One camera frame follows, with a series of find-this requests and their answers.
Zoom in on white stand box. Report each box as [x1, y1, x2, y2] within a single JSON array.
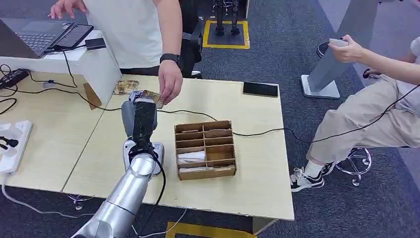
[[0, 30, 123, 107]]

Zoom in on chrome stool base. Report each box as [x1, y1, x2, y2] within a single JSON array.
[[334, 148, 372, 187]]

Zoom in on small black device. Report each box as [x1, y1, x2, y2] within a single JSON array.
[[84, 37, 107, 51]]

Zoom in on grey laptop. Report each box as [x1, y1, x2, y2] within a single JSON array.
[[0, 18, 75, 59]]

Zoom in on seated person's hand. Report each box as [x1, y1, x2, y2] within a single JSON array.
[[363, 68, 383, 80], [328, 34, 367, 63]]

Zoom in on black tablet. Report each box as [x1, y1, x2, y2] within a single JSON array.
[[54, 24, 95, 52]]

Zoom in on wooden card box with compartments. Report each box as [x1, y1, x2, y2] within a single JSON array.
[[174, 120, 237, 181]]

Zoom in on desk caster wheel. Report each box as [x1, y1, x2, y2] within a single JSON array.
[[67, 194, 96, 212]]

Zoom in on standing person's right hand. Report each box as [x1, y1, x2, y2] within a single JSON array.
[[48, 0, 87, 20]]

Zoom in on black wristwatch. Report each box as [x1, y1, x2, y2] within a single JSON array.
[[159, 53, 181, 65]]

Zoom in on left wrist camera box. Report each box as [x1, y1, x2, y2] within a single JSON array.
[[132, 98, 158, 149]]

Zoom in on standing person's left hand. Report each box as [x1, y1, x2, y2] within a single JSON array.
[[158, 60, 184, 106]]

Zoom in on seated person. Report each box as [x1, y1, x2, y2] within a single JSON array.
[[290, 34, 420, 193]]

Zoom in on black humanoid robot legs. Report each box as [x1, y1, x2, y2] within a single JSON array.
[[212, 0, 241, 37]]

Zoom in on pale card in slot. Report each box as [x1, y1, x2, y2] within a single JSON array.
[[178, 166, 214, 174]]

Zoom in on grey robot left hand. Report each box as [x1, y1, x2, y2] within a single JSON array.
[[121, 90, 159, 139]]

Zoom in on thin black adapter cable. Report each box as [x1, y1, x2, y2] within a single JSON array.
[[26, 50, 79, 89]]

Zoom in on white cable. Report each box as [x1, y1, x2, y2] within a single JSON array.
[[0, 183, 96, 220]]

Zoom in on white power strip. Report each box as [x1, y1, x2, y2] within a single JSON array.
[[0, 120, 34, 176]]

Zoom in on black office chair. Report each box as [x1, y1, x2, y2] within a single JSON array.
[[178, 0, 205, 79]]

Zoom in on black smartphone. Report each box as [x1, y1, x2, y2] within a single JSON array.
[[243, 81, 279, 98]]

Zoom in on grey card reader device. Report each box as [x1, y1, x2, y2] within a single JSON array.
[[122, 139, 165, 176]]

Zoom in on long black cable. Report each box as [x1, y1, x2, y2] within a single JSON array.
[[0, 83, 420, 144]]

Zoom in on white floor stand pillar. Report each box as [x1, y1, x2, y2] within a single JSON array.
[[300, 0, 379, 100]]

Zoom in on black plug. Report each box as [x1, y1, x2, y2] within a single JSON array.
[[0, 136, 19, 151]]

